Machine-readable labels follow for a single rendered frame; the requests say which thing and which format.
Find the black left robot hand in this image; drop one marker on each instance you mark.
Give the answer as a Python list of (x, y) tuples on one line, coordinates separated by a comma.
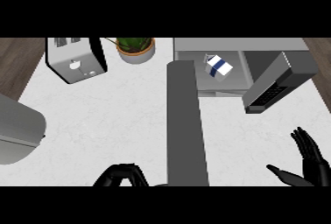
[(121, 175)]

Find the grey microwave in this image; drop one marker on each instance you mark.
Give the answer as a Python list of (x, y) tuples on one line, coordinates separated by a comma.
[(258, 73)]

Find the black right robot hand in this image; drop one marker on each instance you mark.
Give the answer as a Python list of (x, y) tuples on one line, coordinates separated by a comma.
[(312, 163)]

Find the white and blue milk carton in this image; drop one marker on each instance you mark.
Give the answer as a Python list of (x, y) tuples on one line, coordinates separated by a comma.
[(218, 67)]

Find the green plant in grey pot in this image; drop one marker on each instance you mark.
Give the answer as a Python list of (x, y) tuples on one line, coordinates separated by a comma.
[(134, 49)]

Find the grey rounded appliance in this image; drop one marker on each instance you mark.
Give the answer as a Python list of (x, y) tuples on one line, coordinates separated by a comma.
[(16, 131)]

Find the silver toaster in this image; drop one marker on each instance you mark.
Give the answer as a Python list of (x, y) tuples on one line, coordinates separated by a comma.
[(77, 59)]

